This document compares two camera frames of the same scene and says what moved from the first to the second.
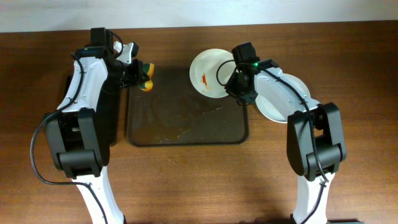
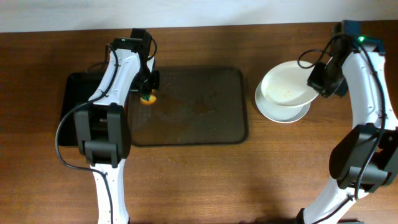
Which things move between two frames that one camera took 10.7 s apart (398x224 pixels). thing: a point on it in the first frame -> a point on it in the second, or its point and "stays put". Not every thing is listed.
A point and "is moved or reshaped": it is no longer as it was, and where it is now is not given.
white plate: (268, 111) stays put
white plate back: (203, 72) -> (286, 84)
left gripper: (137, 72) -> (148, 83)
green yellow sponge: (148, 70) is moved or reshaped
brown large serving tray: (174, 112) stays put
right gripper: (240, 94) -> (325, 81)
